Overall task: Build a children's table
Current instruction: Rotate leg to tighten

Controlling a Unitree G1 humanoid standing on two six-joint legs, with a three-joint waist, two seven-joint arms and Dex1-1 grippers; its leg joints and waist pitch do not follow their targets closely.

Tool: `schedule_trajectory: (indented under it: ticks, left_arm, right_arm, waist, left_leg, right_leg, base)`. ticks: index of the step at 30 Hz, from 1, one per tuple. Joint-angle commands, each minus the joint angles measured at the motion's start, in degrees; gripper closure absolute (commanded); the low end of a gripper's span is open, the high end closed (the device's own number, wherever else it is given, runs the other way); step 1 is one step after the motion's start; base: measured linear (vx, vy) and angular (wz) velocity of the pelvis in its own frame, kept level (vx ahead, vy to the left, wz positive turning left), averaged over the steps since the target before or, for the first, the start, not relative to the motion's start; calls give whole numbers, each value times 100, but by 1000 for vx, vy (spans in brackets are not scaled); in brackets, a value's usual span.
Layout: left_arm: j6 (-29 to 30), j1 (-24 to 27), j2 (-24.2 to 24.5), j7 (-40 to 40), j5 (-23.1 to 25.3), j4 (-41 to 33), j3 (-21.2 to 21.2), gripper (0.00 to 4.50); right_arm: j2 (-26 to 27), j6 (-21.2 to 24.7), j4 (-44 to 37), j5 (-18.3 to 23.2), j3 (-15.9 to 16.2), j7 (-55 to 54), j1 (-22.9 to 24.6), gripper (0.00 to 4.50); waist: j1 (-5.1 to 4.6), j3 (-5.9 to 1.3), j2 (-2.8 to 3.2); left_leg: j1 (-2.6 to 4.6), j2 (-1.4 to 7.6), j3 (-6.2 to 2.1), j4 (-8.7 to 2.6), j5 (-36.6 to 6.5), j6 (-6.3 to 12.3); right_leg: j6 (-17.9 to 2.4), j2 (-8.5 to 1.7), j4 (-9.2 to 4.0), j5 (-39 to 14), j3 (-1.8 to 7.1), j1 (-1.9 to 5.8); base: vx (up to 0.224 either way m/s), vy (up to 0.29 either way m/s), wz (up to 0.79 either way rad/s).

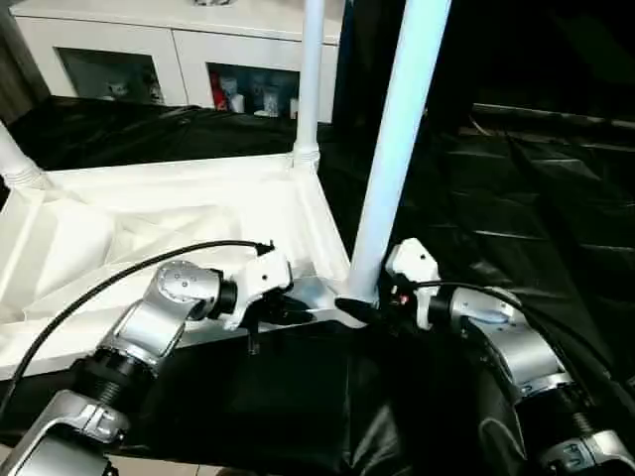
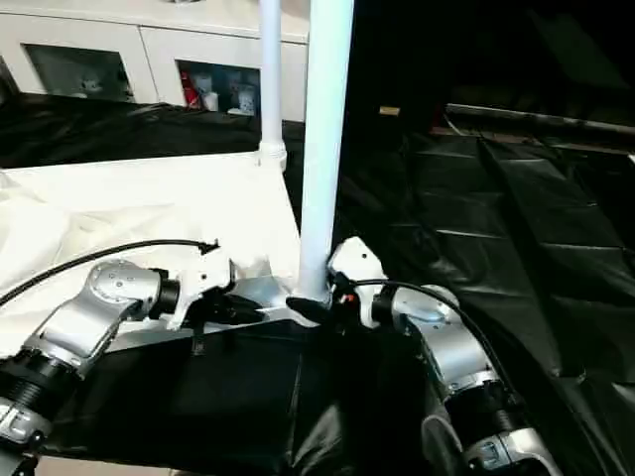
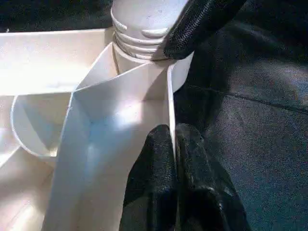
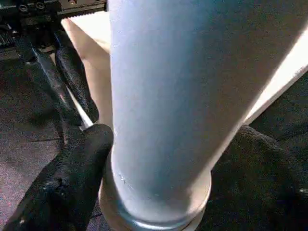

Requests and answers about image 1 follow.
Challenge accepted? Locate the white plastic table top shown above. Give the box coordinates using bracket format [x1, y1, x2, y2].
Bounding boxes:
[0, 153, 384, 384]

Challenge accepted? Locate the white plastic table leg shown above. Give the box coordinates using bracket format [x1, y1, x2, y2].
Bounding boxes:
[0, 121, 55, 193]
[346, 0, 453, 304]
[292, 0, 327, 174]

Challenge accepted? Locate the black plastic table mat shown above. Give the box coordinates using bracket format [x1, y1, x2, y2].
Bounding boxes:
[0, 96, 635, 476]

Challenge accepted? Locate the red cabinet item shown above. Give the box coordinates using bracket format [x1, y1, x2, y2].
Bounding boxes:
[208, 72, 226, 111]

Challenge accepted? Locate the long dark metal rod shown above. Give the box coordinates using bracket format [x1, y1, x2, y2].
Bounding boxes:
[470, 102, 635, 126]

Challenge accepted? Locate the large black backdrop sheet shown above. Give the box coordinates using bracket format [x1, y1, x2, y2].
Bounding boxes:
[336, 0, 635, 116]

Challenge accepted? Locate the white glass-door cabinet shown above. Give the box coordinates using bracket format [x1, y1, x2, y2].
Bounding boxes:
[12, 0, 344, 124]

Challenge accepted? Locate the beige curtain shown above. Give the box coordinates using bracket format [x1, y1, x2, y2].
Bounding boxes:
[0, 0, 52, 126]

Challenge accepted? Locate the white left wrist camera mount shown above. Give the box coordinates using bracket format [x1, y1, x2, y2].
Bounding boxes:
[222, 242, 295, 332]

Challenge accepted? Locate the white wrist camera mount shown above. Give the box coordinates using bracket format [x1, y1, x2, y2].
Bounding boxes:
[222, 242, 295, 332]
[385, 237, 444, 332]

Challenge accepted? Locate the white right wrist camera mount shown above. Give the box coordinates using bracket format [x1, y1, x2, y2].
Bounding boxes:
[385, 237, 444, 332]

